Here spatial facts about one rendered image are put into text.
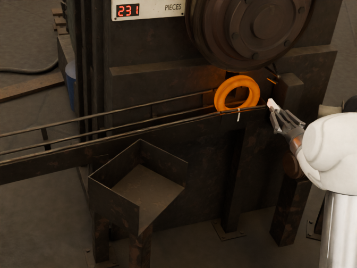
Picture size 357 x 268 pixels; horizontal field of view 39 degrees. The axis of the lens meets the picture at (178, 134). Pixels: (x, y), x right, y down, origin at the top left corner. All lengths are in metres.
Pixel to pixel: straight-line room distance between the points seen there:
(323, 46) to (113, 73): 0.91
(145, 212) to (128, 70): 0.52
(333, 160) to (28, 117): 2.30
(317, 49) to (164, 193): 0.91
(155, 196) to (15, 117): 1.63
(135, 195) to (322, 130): 0.79
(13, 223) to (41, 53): 1.68
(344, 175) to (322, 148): 0.08
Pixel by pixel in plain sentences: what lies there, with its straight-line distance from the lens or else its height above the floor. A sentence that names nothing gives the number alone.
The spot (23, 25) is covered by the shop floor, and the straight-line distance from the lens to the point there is 4.30.
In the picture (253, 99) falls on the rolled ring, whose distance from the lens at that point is 2.01.
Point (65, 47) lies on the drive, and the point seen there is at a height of 0.25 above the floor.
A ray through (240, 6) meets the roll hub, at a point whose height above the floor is 1.18.
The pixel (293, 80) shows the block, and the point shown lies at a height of 0.80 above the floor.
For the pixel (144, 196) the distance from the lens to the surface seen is 1.72.
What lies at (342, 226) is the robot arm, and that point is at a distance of 1.20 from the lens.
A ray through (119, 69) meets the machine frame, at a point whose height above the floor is 0.87.
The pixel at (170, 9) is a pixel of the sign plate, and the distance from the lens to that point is 1.82.
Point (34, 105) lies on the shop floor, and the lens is 3.28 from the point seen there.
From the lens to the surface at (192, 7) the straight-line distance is 1.73.
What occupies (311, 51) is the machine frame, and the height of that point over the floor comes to 0.87.
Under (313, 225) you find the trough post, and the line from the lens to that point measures 2.61.
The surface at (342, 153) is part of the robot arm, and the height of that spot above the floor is 1.14.
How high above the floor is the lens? 1.79
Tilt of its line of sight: 36 degrees down
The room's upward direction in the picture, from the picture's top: 6 degrees clockwise
